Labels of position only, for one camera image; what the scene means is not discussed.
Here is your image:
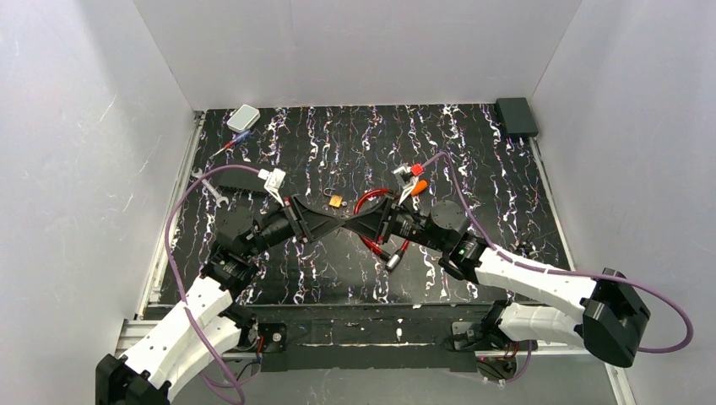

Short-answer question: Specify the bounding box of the white small box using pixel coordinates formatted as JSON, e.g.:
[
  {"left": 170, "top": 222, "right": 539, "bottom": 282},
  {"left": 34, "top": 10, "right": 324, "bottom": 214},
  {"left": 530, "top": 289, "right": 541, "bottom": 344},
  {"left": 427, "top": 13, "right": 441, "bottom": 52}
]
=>
[{"left": 226, "top": 105, "right": 260, "bottom": 132}]

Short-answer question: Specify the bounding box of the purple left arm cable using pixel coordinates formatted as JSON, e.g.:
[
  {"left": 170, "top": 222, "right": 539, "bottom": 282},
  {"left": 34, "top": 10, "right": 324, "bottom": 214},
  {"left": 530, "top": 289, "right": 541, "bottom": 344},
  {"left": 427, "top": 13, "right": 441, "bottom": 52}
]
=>
[{"left": 164, "top": 165, "right": 264, "bottom": 405}]

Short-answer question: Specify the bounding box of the silver open-end wrench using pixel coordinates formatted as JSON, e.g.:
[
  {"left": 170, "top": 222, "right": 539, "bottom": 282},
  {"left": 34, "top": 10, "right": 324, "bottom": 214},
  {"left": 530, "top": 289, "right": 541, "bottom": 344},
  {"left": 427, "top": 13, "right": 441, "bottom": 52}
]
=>
[{"left": 191, "top": 169, "right": 230, "bottom": 208}]

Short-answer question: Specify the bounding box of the red blue small screwdriver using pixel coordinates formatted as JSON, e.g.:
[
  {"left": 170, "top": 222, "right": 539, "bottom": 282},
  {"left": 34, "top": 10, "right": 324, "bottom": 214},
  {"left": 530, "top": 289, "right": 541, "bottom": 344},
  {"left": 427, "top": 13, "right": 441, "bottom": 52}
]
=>
[{"left": 211, "top": 129, "right": 252, "bottom": 158}]

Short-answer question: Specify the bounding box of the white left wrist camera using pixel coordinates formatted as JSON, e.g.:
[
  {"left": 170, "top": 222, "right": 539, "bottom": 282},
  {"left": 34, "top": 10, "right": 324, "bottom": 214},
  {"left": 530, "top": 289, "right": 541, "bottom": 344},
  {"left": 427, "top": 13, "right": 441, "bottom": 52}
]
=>
[{"left": 258, "top": 168, "right": 286, "bottom": 207}]

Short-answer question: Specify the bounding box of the brass padlock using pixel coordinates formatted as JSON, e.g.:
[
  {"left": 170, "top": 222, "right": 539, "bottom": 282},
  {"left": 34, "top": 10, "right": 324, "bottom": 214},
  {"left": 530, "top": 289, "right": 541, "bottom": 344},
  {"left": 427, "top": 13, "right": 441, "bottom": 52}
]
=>
[{"left": 323, "top": 188, "right": 347, "bottom": 208}]

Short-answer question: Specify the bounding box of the red cable lock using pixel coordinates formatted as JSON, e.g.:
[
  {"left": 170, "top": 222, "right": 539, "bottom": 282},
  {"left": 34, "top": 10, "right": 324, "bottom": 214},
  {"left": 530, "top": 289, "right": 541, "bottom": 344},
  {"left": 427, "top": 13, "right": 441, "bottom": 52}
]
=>
[{"left": 353, "top": 188, "right": 410, "bottom": 273}]

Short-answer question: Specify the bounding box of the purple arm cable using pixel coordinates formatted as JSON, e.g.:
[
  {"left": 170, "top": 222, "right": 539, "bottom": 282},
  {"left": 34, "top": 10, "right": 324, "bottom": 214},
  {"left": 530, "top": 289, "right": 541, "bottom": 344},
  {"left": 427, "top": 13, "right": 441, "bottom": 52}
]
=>
[
  {"left": 419, "top": 152, "right": 695, "bottom": 355},
  {"left": 164, "top": 165, "right": 264, "bottom": 405}
]

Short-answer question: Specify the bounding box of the aluminium frame rail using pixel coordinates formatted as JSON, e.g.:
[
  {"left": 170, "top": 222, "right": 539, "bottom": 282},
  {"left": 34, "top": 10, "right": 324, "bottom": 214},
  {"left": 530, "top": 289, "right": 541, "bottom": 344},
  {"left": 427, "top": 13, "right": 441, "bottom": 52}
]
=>
[{"left": 115, "top": 111, "right": 207, "bottom": 355}]

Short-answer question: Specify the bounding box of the black box in corner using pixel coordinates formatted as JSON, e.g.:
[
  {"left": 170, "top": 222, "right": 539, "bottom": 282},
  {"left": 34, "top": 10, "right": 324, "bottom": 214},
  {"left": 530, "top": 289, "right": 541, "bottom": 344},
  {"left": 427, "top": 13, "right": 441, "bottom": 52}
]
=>
[{"left": 495, "top": 97, "right": 539, "bottom": 139}]

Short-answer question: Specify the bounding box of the orange handled screwdriver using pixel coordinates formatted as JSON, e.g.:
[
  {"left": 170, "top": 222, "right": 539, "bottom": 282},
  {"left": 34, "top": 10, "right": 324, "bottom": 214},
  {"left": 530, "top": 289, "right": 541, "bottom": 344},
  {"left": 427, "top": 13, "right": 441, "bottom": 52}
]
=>
[{"left": 410, "top": 180, "right": 429, "bottom": 197}]

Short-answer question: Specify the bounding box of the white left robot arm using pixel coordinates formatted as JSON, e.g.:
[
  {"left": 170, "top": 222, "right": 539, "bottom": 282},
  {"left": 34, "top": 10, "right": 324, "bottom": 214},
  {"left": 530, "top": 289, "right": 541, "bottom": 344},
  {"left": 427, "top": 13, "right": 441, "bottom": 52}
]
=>
[{"left": 95, "top": 197, "right": 350, "bottom": 404}]

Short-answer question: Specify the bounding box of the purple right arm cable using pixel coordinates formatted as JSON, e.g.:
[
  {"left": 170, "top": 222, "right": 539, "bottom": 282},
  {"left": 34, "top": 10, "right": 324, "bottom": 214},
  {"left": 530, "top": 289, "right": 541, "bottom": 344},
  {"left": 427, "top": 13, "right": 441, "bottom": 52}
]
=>
[{"left": 419, "top": 152, "right": 695, "bottom": 355}]

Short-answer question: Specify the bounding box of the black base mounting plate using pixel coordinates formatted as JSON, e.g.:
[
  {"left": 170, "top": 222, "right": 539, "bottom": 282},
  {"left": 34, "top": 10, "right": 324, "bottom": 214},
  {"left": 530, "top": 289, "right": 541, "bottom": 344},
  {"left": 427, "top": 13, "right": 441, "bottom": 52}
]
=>
[{"left": 203, "top": 304, "right": 538, "bottom": 374}]

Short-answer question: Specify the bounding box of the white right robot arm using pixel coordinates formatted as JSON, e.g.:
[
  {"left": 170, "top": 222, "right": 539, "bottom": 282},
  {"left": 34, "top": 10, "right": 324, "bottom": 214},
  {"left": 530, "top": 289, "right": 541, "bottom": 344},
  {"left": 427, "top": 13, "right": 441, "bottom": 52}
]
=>
[{"left": 344, "top": 198, "right": 650, "bottom": 368}]

